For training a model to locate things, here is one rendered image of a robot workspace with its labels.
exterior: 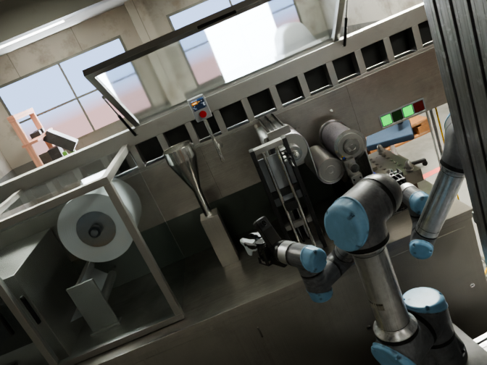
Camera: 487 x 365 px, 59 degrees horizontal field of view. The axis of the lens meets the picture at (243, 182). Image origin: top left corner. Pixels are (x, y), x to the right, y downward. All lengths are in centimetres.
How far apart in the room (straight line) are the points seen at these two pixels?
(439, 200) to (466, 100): 56
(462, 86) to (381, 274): 47
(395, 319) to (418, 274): 85
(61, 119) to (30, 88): 74
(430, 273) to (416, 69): 102
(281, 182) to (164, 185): 69
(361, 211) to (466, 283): 123
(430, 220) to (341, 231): 55
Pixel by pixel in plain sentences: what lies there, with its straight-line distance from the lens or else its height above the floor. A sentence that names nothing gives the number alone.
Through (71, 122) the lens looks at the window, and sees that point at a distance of 884.
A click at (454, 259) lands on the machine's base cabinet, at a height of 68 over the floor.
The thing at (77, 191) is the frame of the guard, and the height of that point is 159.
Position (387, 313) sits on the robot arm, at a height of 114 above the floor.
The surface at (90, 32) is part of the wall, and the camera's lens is 875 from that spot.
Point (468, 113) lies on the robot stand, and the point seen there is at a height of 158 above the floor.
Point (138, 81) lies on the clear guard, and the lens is 193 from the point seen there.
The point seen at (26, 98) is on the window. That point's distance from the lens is 894.
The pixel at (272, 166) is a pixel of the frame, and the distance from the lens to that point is 182.
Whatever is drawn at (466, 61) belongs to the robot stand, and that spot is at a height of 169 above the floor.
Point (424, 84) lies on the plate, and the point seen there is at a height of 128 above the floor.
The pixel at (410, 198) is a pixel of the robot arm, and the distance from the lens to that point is 165.
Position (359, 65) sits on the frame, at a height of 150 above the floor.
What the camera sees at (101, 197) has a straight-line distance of 174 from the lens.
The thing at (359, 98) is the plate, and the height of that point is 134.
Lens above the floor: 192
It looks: 19 degrees down
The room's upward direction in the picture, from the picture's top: 23 degrees counter-clockwise
